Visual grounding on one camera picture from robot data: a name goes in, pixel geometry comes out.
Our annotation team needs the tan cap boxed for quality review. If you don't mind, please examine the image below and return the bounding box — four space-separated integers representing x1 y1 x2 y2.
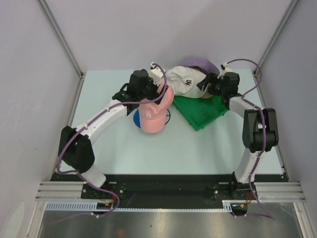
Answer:
201 92 213 99

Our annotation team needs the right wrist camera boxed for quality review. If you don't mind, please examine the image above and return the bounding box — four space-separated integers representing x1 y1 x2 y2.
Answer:
218 62 233 78

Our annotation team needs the aluminium frame beam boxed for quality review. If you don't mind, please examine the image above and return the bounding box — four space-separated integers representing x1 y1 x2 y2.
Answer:
36 181 306 202

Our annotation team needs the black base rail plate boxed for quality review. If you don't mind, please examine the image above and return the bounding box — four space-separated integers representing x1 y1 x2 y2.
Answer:
50 174 290 209

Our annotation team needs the blue mesh cap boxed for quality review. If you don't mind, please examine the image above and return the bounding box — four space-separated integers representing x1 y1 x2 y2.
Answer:
132 108 172 129

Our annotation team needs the purple cap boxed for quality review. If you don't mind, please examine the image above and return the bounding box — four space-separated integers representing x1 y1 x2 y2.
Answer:
181 57 220 74

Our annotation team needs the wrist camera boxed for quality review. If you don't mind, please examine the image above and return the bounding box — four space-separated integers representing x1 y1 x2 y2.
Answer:
218 62 233 78
148 62 166 86

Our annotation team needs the green plastic tray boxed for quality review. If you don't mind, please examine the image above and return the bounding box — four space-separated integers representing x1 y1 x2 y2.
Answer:
173 96 228 131

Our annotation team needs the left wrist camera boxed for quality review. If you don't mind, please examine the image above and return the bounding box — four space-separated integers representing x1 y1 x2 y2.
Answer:
148 62 166 86

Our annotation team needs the white cable duct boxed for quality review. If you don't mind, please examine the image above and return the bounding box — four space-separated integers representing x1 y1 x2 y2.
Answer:
45 200 247 213

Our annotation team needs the aluminium corner post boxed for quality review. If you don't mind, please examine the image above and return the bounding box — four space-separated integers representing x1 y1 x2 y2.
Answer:
35 0 84 78
258 0 300 68

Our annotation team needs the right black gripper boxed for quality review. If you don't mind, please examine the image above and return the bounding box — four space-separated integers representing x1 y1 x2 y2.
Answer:
197 72 227 96

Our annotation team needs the white NY cap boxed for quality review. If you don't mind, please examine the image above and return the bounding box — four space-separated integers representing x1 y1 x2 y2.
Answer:
166 66 206 99

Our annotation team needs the right aluminium corner post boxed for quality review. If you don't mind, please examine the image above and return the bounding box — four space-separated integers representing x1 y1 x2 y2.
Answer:
258 0 300 68

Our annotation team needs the pink LA cap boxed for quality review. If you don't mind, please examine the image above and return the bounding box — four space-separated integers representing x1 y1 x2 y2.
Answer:
137 87 174 133

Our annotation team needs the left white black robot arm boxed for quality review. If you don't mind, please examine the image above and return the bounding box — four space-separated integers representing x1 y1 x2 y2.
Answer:
56 64 167 198

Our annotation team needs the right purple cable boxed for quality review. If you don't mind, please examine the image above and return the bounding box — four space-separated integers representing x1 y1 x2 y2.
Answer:
226 58 269 184

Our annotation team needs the left aluminium corner post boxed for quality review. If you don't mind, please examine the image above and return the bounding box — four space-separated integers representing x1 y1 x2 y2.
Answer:
35 0 84 78

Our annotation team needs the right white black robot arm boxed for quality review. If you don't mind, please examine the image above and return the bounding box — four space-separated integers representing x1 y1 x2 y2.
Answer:
197 71 279 199

